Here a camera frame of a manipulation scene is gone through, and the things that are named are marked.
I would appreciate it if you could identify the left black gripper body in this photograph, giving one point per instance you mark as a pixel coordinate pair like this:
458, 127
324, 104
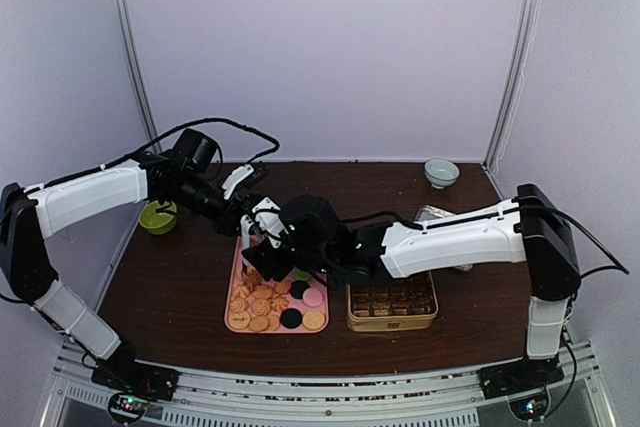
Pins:
223, 224

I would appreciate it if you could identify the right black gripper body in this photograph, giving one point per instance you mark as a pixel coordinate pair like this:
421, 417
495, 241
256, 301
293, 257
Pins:
265, 260

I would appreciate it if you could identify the metal serving tongs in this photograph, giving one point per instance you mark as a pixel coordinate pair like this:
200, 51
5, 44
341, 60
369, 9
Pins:
250, 280

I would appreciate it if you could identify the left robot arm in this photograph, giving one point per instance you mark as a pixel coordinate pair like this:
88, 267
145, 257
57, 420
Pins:
31, 216

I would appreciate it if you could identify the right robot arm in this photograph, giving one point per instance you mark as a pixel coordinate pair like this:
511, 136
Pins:
306, 233

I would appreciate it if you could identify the green sandwich cookie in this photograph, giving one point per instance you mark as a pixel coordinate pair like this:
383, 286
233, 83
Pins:
301, 275

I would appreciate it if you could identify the black sandwich cookie upper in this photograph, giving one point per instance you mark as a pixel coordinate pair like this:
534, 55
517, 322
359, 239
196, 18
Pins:
298, 289

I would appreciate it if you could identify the black sandwich cookie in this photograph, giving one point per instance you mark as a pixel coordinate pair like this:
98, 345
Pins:
298, 289
291, 318

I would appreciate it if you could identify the pink plastic tray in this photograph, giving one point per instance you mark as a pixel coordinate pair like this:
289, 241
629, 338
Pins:
268, 301

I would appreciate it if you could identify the pink sandwich cookie lower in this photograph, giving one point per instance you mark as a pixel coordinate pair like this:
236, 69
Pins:
313, 297

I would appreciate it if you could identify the black sandwich cookie lower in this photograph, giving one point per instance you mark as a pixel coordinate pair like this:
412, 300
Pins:
291, 318

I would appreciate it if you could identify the biscuit with pink stick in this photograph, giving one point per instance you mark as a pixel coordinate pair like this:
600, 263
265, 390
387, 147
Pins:
239, 321

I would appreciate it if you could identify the beige round biscuit corner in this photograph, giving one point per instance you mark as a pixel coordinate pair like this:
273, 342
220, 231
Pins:
314, 320

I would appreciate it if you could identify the green plastic bowl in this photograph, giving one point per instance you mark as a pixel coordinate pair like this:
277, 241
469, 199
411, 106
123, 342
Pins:
158, 218

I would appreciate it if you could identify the gold cookie tin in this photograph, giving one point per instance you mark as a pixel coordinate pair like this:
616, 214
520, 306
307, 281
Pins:
400, 305

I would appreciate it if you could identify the silver tin lid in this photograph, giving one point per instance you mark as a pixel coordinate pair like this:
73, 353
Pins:
427, 213

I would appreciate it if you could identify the pale ceramic bowl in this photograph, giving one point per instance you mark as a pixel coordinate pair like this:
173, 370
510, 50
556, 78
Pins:
441, 173

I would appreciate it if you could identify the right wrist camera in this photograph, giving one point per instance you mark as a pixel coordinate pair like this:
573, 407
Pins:
266, 216

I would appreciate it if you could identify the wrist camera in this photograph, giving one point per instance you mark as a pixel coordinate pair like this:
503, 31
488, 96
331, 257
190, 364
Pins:
246, 175
266, 216

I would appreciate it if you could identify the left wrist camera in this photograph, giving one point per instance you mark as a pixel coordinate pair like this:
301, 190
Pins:
246, 175

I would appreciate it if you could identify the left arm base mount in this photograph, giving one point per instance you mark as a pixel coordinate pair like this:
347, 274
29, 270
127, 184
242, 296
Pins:
133, 397

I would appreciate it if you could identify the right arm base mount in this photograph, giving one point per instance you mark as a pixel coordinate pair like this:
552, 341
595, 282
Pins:
524, 383

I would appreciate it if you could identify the left aluminium frame post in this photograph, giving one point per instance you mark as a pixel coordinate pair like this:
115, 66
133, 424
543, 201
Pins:
134, 70

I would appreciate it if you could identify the aluminium frame post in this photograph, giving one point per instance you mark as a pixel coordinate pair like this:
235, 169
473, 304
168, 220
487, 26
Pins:
514, 81
134, 70

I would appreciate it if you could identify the right aluminium frame post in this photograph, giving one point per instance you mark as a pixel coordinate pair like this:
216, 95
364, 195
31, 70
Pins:
514, 81

